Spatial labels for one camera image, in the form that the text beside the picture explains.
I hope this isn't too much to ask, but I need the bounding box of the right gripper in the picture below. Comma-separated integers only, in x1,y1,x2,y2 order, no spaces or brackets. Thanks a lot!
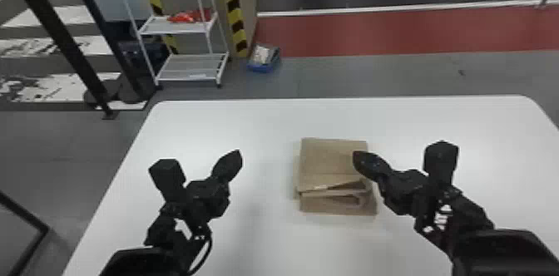
351,150,433,219

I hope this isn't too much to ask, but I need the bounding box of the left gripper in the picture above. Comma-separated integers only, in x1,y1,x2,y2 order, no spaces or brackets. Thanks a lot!
183,149,244,227

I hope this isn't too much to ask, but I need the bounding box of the beige towel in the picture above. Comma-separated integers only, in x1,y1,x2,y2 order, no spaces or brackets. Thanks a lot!
294,136,379,217

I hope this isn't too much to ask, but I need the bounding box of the white shelf trolley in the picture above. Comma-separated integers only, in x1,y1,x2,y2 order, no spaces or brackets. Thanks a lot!
111,0,230,89

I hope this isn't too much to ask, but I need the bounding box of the blue basket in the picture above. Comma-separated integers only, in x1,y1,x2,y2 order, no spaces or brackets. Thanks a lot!
246,43,282,73

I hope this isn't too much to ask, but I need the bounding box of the red snack packet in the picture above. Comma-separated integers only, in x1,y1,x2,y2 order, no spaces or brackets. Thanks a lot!
167,9,207,24

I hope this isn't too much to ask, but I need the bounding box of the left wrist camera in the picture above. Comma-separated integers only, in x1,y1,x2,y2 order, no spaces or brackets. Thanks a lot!
147,158,189,205

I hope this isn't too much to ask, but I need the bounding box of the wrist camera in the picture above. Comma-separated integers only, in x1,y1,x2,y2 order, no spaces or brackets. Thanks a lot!
422,139,460,180
147,158,189,205

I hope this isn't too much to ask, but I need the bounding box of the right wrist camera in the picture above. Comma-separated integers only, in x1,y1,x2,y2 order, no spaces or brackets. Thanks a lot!
422,139,460,180

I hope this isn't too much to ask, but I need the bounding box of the black cable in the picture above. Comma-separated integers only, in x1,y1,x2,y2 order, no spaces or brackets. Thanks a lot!
186,233,215,276

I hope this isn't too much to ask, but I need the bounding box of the yellow black striped post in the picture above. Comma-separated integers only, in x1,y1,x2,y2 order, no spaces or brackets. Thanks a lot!
139,0,180,56
216,0,250,59

